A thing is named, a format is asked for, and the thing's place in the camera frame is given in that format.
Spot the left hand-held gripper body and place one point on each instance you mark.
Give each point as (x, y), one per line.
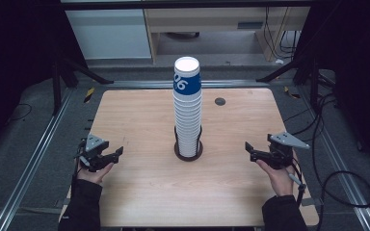
(93, 142)

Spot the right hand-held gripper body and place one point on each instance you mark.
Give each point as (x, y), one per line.
(282, 154)

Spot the person's left hand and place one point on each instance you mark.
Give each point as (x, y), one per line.
(93, 175)

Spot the silver metal floor rail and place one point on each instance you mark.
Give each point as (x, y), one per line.
(340, 170)
(32, 163)

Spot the yellow and black tape strip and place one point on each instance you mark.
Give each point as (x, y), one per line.
(291, 93)
(89, 95)

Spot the white cabinet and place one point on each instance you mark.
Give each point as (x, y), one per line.
(109, 33)

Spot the person's right hand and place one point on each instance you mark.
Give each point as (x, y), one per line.
(279, 181)

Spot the dark round table grommet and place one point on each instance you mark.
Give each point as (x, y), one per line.
(220, 101)

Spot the silver metal cross rail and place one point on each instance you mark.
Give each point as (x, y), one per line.
(141, 84)

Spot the black metal stand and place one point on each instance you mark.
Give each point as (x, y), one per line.
(311, 77)
(58, 83)

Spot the small white floor object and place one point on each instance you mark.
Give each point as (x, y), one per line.
(279, 61)

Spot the stack of white paper cups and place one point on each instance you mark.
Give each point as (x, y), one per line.
(188, 125)

